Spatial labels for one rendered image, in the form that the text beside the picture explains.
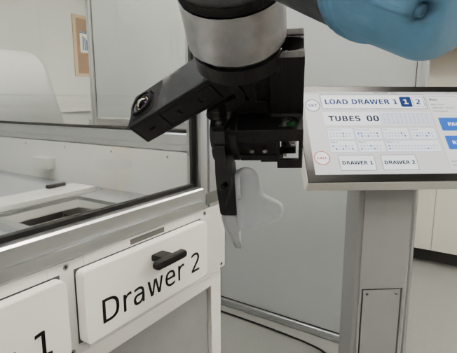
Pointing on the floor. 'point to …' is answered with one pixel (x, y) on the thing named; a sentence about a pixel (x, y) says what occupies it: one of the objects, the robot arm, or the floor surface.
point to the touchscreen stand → (375, 270)
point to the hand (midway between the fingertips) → (237, 190)
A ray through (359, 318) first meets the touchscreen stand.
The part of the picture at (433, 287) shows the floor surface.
